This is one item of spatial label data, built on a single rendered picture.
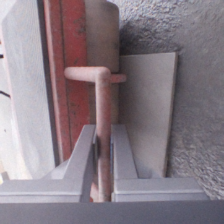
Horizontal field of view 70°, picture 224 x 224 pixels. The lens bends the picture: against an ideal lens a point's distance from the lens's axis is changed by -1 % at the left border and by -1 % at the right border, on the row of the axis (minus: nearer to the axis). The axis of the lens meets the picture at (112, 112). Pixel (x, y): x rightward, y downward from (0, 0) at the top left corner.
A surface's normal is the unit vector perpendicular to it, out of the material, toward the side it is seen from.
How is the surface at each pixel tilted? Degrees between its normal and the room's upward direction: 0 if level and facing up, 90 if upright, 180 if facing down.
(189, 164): 0
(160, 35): 0
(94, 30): 65
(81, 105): 90
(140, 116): 0
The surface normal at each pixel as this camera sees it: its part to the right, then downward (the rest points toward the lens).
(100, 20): 0.45, 0.24
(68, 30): 0.66, 0.20
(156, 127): -0.75, 0.18
